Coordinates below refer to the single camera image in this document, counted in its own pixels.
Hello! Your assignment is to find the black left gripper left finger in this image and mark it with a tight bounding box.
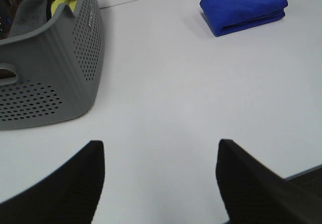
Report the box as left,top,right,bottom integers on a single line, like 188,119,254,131
1,140,105,223

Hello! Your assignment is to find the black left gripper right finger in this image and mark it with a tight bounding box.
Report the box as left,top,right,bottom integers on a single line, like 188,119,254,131
215,139,321,223

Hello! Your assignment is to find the blue microfiber towel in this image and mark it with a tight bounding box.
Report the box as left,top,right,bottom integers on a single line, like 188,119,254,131
200,0,288,37

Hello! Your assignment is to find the grey perforated plastic basket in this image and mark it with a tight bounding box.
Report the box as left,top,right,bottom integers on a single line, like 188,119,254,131
1,0,105,130

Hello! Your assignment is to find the grey cloth in basket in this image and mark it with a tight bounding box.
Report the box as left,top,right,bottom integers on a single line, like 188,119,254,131
8,0,51,38

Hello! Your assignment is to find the black cloth in basket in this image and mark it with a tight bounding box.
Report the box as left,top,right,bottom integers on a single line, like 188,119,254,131
0,0,38,40

